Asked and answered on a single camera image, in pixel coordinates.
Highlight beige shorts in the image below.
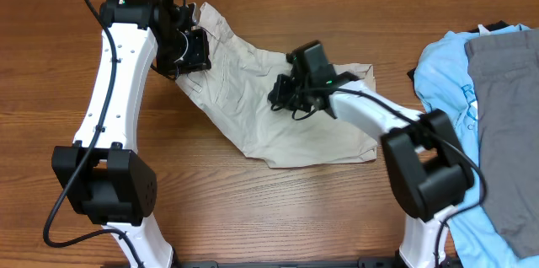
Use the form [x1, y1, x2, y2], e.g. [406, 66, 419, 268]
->
[176, 3, 377, 168]

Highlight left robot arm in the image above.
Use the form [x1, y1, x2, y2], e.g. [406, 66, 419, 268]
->
[51, 0, 211, 267]

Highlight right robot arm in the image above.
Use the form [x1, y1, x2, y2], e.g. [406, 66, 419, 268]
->
[268, 40, 477, 267]

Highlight light blue t-shirt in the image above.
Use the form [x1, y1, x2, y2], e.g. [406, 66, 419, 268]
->
[414, 24, 538, 267]

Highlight grey garment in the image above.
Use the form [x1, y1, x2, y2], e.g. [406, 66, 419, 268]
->
[465, 29, 538, 259]

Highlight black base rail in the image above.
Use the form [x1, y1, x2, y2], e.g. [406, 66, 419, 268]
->
[168, 256, 462, 268]

